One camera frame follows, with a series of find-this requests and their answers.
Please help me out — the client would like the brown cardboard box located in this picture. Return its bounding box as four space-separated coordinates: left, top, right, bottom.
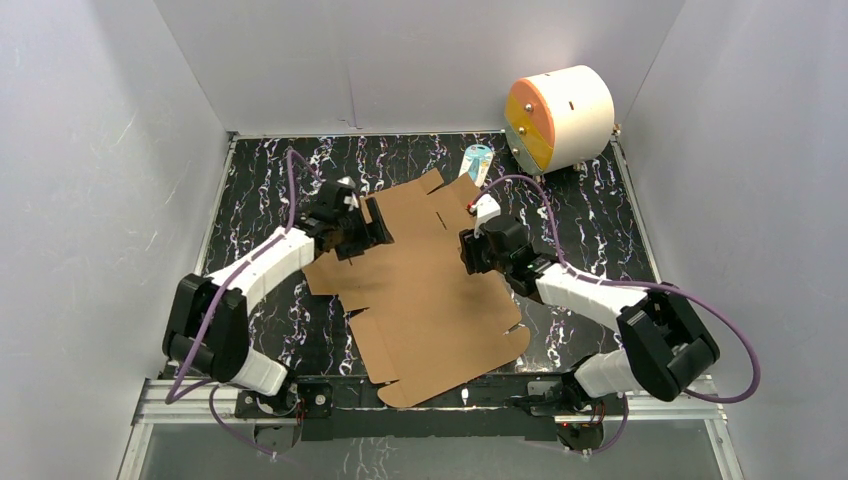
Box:
304 169 531 408

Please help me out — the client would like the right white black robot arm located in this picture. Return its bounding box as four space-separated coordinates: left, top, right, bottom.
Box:
459 214 720 414

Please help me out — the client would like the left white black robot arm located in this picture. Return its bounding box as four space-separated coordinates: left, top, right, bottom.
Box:
162 177 393 416

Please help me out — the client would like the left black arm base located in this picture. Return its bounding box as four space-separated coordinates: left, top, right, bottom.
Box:
234 377 333 458

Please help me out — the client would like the light blue packaged tool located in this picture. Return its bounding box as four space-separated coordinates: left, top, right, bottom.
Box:
458 144 494 187

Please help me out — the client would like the white cylindrical drum orange face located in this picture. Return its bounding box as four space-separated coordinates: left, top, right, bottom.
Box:
504 65 615 176

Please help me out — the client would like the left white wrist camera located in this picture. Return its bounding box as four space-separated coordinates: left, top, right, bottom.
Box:
336 176 357 191

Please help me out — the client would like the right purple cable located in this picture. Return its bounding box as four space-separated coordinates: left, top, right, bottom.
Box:
471 174 763 457

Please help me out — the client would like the purple cable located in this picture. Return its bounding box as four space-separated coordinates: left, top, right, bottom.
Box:
471 174 763 457
164 148 326 458

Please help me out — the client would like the aluminium frame rail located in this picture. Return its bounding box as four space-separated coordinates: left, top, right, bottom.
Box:
119 373 743 479

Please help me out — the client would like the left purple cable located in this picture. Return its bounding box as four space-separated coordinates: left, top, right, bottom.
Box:
164 148 326 458

